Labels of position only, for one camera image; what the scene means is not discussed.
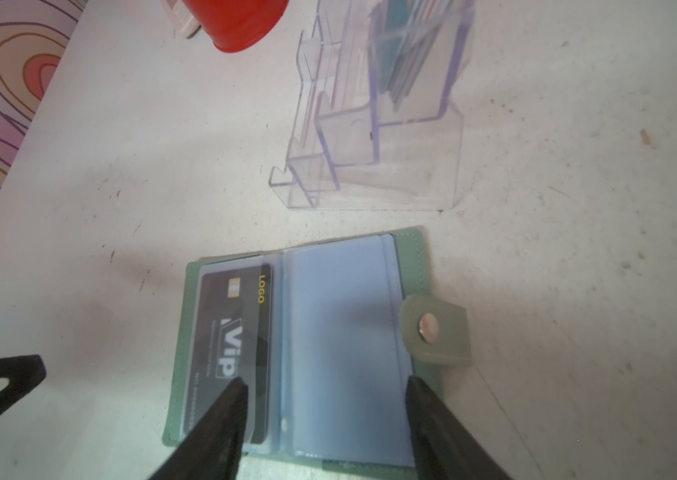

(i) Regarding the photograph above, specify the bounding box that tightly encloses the clear acrylic card holder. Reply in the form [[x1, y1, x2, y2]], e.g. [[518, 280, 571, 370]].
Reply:
[[268, 1, 476, 211]]

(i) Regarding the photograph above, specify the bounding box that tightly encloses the mint green card wallet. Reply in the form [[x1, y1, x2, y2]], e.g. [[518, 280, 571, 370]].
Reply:
[[162, 228, 444, 479]]

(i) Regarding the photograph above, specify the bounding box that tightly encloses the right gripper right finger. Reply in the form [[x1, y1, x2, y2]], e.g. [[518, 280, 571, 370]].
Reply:
[[406, 376, 511, 480]]

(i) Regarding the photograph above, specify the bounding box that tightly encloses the red pen cup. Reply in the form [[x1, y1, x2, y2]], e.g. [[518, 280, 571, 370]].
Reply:
[[184, 0, 288, 53]]

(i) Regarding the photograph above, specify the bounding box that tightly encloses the black VIP card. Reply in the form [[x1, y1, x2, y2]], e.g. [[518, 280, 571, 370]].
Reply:
[[180, 259, 272, 445]]

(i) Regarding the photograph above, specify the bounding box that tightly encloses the pink calculator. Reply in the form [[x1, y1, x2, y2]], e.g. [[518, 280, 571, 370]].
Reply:
[[160, 0, 200, 38]]

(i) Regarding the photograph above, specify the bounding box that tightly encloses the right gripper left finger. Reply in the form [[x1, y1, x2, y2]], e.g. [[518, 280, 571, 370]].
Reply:
[[150, 378, 248, 480]]

